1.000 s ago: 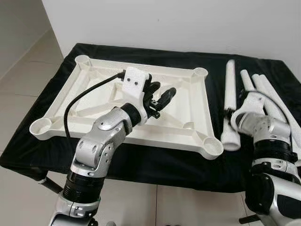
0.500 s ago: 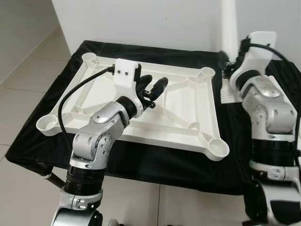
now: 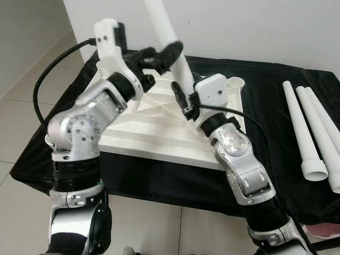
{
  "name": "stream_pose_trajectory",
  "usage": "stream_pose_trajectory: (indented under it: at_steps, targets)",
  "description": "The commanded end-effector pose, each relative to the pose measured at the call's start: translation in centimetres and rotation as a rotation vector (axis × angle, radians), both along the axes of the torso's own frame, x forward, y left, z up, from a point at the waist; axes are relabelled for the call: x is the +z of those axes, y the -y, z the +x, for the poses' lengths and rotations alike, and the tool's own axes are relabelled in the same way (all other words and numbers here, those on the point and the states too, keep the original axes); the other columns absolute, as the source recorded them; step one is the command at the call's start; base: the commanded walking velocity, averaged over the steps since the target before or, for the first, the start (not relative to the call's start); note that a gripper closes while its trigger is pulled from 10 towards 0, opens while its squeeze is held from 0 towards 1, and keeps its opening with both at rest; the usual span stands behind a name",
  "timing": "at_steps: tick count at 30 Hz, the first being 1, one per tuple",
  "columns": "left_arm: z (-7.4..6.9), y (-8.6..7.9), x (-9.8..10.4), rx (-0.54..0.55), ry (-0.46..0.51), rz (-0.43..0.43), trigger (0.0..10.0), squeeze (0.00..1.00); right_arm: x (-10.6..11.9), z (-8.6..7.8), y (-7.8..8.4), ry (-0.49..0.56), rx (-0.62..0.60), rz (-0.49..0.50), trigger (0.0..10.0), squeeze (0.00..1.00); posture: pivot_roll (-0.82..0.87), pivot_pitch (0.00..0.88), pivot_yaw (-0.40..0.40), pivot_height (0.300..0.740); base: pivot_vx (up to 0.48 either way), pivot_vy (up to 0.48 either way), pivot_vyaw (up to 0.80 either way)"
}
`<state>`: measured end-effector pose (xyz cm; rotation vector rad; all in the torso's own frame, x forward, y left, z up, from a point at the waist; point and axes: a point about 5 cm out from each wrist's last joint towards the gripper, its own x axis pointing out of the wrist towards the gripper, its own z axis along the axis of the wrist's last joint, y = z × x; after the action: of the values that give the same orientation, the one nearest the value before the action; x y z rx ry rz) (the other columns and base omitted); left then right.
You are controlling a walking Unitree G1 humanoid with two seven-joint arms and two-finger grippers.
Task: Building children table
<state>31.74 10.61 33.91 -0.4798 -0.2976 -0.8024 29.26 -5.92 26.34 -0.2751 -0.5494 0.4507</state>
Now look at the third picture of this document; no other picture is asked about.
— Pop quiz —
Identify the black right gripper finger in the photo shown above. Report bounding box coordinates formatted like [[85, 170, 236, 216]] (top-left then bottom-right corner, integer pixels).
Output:
[[171, 82, 188, 109]]

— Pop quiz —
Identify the black table cloth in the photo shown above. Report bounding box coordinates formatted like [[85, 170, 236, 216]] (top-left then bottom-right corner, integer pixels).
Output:
[[11, 50, 340, 226]]

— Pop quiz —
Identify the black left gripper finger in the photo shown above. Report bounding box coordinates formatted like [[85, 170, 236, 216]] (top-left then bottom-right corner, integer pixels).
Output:
[[157, 41, 184, 73]]

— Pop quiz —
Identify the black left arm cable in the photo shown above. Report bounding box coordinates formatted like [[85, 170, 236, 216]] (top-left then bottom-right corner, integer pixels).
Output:
[[33, 38, 97, 128]]

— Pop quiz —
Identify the white plastic table top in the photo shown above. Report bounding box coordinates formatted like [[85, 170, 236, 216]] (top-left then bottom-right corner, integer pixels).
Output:
[[97, 56, 248, 172]]

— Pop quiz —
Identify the black metal table frame bar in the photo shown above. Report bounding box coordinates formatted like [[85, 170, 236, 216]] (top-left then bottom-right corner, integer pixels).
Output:
[[303, 236, 340, 254]]

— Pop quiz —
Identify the pink slipper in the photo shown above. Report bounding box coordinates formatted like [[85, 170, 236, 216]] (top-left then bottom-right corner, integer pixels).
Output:
[[307, 223, 340, 238]]

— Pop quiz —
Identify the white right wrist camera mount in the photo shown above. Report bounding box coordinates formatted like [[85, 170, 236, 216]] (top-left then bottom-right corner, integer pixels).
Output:
[[193, 74, 230, 115]]

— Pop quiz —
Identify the white plastic table leg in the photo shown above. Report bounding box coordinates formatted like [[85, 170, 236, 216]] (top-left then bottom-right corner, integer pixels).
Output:
[[282, 80, 329, 182], [295, 86, 340, 194], [305, 87, 340, 140], [144, 0, 196, 96]]

